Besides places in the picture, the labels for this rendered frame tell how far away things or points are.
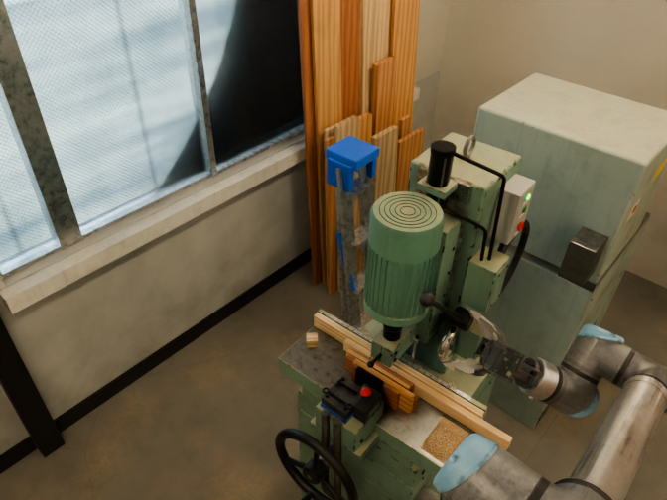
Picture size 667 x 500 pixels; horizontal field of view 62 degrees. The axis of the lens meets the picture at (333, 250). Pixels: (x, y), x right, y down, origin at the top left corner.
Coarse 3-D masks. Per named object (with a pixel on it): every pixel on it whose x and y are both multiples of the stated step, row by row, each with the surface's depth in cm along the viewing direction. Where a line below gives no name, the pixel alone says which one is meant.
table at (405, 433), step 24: (288, 360) 172; (312, 360) 172; (336, 360) 172; (312, 384) 167; (384, 408) 159; (432, 408) 160; (384, 432) 154; (408, 432) 154; (360, 456) 151; (408, 456) 153; (432, 456) 148
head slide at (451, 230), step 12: (444, 228) 140; (456, 228) 142; (444, 240) 140; (456, 240) 146; (444, 252) 142; (444, 264) 146; (444, 276) 151; (444, 288) 155; (444, 300) 160; (432, 312) 156; (420, 324) 161; (432, 324) 161; (420, 336) 164; (432, 336) 166
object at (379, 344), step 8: (408, 328) 160; (416, 328) 162; (376, 336) 158; (408, 336) 159; (376, 344) 156; (384, 344) 156; (392, 344) 156; (400, 344) 156; (408, 344) 162; (376, 352) 158; (384, 352) 156; (392, 352) 154; (400, 352) 159; (384, 360) 158; (392, 360) 157
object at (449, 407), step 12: (360, 348) 171; (420, 384) 161; (420, 396) 162; (432, 396) 159; (444, 396) 158; (444, 408) 158; (456, 408) 155; (468, 420) 153; (480, 420) 152; (480, 432) 153; (492, 432) 150; (504, 444) 149
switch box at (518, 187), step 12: (516, 180) 147; (528, 180) 147; (504, 192) 143; (516, 192) 142; (528, 192) 145; (504, 204) 145; (516, 204) 143; (528, 204) 150; (492, 216) 149; (504, 216) 147; (516, 216) 145; (492, 228) 151; (504, 228) 149; (516, 228) 151; (504, 240) 151
